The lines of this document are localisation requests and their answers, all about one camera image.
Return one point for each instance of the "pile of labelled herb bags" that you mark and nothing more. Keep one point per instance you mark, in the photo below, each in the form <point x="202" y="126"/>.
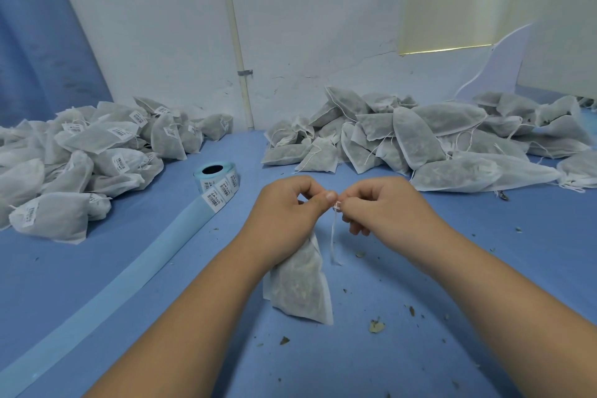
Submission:
<point x="93" y="164"/>

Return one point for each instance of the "grey pipe clamp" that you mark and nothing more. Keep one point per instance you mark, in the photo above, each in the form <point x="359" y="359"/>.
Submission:
<point x="244" y="72"/>

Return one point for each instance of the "blue curtain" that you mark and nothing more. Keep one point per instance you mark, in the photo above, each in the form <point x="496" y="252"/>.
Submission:
<point x="42" y="29"/>

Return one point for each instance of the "person's left forearm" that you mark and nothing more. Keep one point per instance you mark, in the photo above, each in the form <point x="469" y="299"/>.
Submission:
<point x="177" y="337"/>

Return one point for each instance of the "person's left hand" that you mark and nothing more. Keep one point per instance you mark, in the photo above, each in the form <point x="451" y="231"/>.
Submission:
<point x="280" y="220"/>

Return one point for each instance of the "person's right forearm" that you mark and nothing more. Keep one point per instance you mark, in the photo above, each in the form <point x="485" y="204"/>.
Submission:
<point x="522" y="314"/>

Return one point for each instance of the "white sachet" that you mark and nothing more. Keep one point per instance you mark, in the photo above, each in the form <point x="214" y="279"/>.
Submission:
<point x="300" y="286"/>

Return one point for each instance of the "pile of unlabelled herb bags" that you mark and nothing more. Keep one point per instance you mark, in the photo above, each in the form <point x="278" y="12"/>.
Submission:
<point x="429" y="136"/>

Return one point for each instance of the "white wall pipe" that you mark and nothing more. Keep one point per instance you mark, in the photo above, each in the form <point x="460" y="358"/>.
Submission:
<point x="235" y="29"/>

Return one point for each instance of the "dried herb crumb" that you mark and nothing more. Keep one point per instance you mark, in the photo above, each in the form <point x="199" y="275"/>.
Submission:
<point x="376" y="326"/>

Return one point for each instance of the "blue label roll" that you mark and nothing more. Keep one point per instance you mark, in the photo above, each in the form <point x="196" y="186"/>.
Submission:
<point x="121" y="286"/>

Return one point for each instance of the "white curved board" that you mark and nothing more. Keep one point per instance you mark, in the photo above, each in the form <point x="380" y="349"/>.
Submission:
<point x="499" y="66"/>

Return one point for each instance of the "person's right hand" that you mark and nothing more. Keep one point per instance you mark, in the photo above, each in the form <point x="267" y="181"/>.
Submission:
<point x="392" y="216"/>

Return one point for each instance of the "large beige panel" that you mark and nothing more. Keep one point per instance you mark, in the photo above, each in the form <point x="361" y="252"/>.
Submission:
<point x="564" y="20"/>

